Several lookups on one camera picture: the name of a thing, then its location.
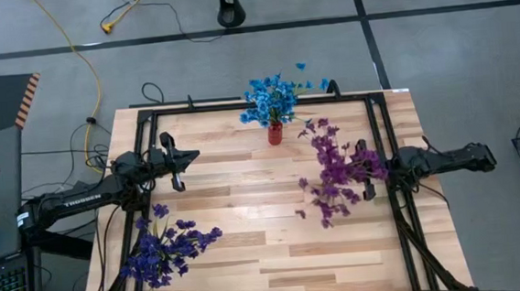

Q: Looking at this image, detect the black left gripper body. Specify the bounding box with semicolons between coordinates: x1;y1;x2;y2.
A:
136;146;175;185

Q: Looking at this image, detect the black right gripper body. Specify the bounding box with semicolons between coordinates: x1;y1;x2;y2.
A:
382;149;413;185

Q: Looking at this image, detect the purple artificial flower stem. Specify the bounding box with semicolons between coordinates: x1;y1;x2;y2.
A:
318;145;390;188

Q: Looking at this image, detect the violet artificial flower stem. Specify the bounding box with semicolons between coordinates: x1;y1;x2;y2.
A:
117;242;179;291
133;201;178;265
154;214;227;280

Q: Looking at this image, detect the blue artificial flower stem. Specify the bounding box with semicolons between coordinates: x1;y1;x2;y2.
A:
235;77;283;131
245;71;300;129
276;60;333;126

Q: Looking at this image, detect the red ribbed glass vase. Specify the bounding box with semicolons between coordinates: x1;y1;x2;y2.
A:
265;121;286;146

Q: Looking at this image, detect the pile of loose flowers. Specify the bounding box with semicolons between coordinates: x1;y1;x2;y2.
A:
62;85;482;291

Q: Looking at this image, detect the black flat bar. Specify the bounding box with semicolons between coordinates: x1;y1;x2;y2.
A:
127;94;243;110

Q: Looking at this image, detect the black desk foot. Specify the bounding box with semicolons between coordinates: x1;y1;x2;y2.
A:
20;225;94;266

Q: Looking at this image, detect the black stand base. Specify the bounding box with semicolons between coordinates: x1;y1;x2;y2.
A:
215;0;248;29

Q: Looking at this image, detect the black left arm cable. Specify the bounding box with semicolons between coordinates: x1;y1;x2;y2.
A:
122;173;159;209

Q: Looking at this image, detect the yellow hanging cable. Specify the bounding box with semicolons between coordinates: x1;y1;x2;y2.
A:
30;0;109;178

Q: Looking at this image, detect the black floor cable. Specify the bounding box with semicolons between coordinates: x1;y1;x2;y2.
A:
97;0;226;51

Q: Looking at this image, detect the yellow extension cord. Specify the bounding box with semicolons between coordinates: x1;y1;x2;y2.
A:
98;0;150;36

